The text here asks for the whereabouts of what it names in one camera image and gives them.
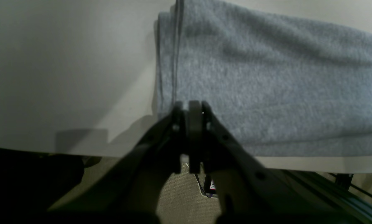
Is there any grey T-shirt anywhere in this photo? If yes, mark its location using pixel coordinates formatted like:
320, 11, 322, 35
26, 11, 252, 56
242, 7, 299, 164
156, 0, 372, 156

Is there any viewer-left left gripper right finger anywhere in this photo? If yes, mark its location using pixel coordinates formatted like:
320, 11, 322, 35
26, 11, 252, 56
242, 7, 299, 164
186, 100, 372, 224

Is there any viewer-left left gripper left finger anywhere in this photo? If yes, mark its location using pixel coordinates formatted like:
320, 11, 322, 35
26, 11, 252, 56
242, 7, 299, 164
34, 101, 185, 224

